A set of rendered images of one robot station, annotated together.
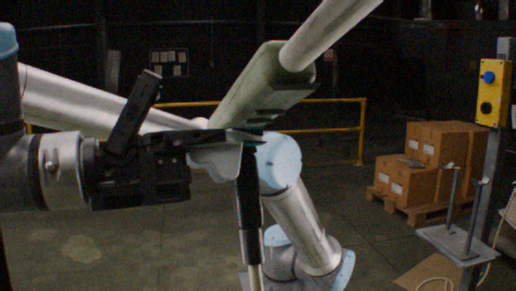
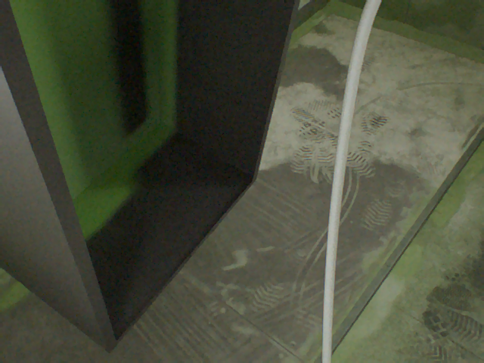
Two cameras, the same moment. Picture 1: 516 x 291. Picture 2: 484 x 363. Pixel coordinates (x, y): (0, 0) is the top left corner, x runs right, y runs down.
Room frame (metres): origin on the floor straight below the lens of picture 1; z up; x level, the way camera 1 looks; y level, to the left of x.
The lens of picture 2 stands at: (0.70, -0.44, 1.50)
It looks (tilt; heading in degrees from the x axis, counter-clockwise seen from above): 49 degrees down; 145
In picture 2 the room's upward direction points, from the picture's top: 5 degrees counter-clockwise
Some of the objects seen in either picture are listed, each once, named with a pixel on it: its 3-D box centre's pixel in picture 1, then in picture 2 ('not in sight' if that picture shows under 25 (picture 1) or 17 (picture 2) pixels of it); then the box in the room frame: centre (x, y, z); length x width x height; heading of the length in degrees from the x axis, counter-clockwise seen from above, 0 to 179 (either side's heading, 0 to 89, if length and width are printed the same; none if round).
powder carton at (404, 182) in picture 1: (412, 183); not in sight; (3.21, -1.54, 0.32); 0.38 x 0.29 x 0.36; 109
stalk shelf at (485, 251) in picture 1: (456, 243); not in sight; (1.22, -0.84, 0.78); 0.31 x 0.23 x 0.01; 12
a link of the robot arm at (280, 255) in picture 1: (285, 250); not in sight; (1.16, -0.10, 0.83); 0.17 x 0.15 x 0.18; 54
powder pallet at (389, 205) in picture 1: (429, 196); not in sight; (3.45, -1.90, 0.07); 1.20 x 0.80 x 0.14; 109
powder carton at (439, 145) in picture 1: (443, 145); not in sight; (3.32, -1.91, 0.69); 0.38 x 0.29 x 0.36; 104
